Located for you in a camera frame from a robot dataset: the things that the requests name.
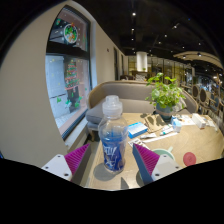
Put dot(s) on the green potted plant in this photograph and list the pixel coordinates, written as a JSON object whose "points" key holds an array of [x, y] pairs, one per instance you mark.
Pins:
{"points": [[165, 95]]}

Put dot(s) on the clear blue-label drink bottle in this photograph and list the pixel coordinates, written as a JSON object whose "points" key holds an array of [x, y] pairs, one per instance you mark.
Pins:
{"points": [[112, 146]]}

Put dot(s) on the curved grey sofa bench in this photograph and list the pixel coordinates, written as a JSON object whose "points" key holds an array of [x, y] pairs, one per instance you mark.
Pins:
{"points": [[133, 90]]}

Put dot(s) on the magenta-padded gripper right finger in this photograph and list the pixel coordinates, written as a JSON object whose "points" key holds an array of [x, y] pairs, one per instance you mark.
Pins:
{"points": [[147, 159]]}

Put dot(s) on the small white-blue carton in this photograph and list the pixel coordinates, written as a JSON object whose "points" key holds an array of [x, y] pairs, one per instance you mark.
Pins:
{"points": [[176, 125]]}

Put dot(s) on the group of ceiling lights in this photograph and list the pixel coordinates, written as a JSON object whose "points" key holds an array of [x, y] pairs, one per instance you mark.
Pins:
{"points": [[133, 14]]}

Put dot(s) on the white round column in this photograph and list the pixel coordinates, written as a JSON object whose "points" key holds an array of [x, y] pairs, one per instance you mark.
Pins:
{"points": [[141, 61]]}

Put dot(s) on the group of dining chairs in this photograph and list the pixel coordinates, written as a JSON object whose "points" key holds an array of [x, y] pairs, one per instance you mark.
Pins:
{"points": [[203, 95]]}

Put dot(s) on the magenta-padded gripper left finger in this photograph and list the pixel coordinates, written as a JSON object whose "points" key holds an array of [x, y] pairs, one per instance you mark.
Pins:
{"points": [[76, 159]]}

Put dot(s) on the long white carton box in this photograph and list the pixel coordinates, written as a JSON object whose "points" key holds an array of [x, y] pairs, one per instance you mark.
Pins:
{"points": [[199, 120]]}

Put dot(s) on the white printed brochure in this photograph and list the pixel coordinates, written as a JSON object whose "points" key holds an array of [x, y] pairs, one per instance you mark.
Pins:
{"points": [[186, 120]]}

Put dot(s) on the flat round red coaster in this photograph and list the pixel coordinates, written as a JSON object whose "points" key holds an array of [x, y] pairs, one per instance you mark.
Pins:
{"points": [[189, 159]]}

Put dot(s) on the small blue box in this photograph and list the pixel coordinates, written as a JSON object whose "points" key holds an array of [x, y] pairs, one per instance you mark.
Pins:
{"points": [[137, 129]]}

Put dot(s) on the pill blister pack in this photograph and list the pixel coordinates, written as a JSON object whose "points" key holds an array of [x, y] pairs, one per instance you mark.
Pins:
{"points": [[136, 142]]}

